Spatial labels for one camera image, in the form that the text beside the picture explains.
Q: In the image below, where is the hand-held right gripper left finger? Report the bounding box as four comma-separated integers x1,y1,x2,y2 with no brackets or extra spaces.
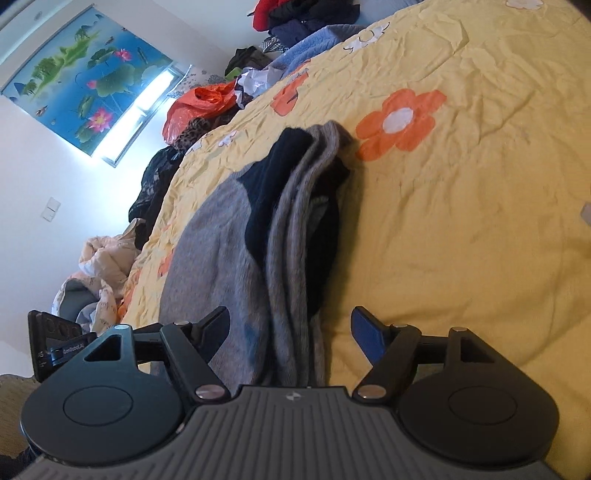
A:
85,305,230,404

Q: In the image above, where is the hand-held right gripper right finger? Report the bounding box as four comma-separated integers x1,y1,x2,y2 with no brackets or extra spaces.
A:
351,307,506,401

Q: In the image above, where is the grey and navy sweater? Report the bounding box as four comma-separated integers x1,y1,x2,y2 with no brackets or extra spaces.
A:
159,121,354,388

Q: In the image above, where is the brown patterned cloth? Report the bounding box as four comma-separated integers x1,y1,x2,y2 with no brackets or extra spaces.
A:
0,374,40,462

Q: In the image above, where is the beige quilted jacket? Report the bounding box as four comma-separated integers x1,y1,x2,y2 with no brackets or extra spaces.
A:
51,219,148,333

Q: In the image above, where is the dark floral garment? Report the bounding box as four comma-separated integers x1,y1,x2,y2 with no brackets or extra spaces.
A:
128,147,185,250

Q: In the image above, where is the yellow floral bedsheet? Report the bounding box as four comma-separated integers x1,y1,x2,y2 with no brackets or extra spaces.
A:
117,0,591,462

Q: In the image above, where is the leopard print cloth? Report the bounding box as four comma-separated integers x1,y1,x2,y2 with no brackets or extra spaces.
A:
178,117,222,155

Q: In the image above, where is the bright window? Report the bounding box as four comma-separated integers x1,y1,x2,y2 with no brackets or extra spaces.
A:
92,65,192,167

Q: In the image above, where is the orange plastic bag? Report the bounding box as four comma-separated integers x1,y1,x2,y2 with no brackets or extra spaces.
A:
161,83,238,146

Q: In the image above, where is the white printed plastic bag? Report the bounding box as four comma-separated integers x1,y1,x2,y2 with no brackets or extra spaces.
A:
235,67,287,109

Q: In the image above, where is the dark green garment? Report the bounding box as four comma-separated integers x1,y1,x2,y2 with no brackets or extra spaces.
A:
225,46,273,79

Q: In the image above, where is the lotus print window blind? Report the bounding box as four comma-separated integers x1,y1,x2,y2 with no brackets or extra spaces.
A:
0,4,185,153

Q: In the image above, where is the navy garment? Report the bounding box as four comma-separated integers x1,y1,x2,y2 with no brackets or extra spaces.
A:
270,18,333,49

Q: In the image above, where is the red garment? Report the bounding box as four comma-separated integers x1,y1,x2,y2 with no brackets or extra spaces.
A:
253,0,287,31

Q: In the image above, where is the black garment pile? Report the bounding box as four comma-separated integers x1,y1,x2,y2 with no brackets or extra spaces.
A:
268,0,361,28

